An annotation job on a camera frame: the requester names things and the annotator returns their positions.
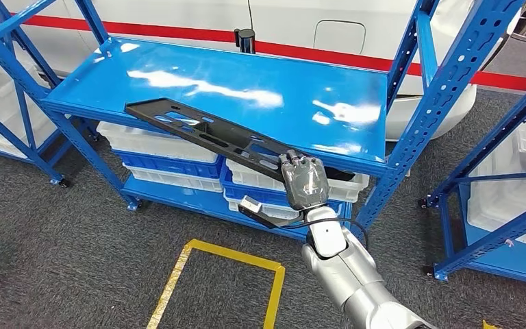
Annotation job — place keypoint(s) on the blue metal shelf rack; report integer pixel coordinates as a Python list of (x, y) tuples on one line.
[(24, 113), (335, 81), (485, 247)]

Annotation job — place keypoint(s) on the black stanchion post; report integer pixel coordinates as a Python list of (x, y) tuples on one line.
[(246, 41)]

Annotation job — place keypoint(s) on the yellow floor tape square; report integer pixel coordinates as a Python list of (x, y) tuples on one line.
[(231, 255)]

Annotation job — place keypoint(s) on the long black plastic part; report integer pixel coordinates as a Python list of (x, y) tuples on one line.
[(143, 110)]

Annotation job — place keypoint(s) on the blue plastic crate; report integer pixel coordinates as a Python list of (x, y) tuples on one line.
[(240, 191), (177, 167)]

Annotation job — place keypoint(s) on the black part inside crate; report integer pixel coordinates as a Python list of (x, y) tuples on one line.
[(342, 175)]

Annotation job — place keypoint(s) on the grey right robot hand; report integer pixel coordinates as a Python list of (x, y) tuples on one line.
[(306, 184)]

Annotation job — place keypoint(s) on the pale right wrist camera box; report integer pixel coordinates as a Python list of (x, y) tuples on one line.
[(250, 204)]

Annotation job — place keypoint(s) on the white plastic crate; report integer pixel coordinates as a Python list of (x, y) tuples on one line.
[(254, 177), (154, 140), (177, 181), (231, 205)]

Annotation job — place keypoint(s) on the white car with red stripe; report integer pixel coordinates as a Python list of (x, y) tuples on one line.
[(177, 13)]

